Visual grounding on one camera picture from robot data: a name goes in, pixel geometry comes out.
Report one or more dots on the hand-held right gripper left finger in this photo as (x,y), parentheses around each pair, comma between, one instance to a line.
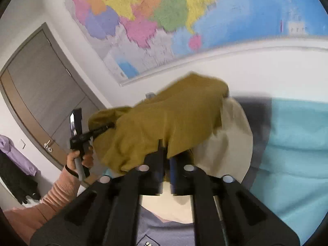
(155,179)

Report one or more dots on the purple hanging garment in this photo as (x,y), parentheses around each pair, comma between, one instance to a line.
(15,156)

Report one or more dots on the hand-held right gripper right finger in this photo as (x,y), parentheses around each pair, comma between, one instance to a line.
(173,175)

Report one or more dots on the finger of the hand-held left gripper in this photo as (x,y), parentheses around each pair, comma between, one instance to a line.
(102,128)

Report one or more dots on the olive green jacket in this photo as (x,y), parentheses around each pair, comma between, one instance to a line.
(166,117)

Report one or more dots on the person's left forearm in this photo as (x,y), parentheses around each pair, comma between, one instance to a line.
(46,205)

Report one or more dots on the cream pillow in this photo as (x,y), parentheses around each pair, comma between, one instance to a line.
(225,146)

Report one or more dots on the white light switch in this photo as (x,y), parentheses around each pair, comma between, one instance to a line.
(22,144)

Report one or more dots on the person's left hand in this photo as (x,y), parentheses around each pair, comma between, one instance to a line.
(87,161)

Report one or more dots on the teal and grey bed sheet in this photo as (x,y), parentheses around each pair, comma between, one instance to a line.
(294,146)

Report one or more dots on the grey door with wooden frame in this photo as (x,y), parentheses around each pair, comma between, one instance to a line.
(46,87)

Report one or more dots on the colourful wall map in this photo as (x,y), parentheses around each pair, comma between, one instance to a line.
(166,12)

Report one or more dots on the black hanging garment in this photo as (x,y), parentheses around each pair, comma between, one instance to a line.
(18,182)

